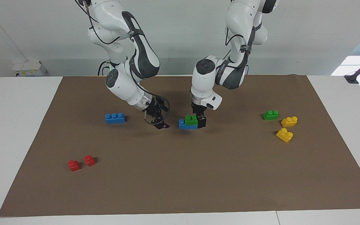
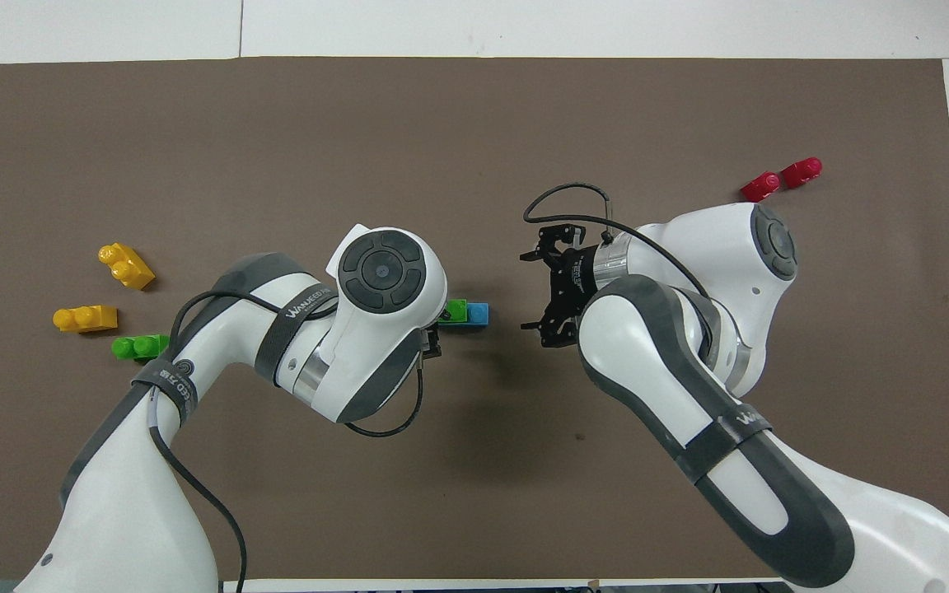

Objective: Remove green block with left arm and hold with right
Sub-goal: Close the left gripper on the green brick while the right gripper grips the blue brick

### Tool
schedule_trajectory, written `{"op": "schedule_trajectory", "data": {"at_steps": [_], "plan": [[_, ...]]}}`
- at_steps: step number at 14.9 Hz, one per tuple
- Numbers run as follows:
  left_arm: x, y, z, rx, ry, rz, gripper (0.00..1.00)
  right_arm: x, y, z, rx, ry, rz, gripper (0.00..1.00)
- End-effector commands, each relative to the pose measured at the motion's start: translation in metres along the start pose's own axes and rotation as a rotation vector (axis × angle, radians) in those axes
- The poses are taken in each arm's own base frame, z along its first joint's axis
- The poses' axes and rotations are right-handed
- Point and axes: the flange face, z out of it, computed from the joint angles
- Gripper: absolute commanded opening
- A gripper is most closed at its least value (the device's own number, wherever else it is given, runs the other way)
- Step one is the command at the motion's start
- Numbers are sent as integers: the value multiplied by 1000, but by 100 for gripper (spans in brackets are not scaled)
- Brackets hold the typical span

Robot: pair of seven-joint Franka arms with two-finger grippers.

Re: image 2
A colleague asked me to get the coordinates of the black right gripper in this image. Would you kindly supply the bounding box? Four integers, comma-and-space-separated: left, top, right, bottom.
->
521, 223, 600, 348

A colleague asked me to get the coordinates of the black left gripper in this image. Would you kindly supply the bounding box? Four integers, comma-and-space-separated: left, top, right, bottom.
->
420, 309, 452, 361

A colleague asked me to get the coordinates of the blue three-stud toy block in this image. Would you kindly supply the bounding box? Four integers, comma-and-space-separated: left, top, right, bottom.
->
440, 302, 491, 330

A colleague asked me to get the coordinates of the red one-stud toy block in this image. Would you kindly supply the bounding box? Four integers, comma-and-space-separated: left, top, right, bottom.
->
740, 171, 783, 204
780, 156, 824, 191

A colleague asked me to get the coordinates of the yellow two-stud toy block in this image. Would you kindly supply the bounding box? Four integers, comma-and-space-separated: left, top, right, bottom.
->
98, 242, 156, 292
53, 305, 119, 334

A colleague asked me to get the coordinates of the brown table mat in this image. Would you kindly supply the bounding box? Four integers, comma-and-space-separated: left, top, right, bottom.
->
0, 56, 949, 582

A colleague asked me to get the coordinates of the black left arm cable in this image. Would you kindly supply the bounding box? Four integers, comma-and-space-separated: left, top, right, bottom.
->
147, 288, 427, 593

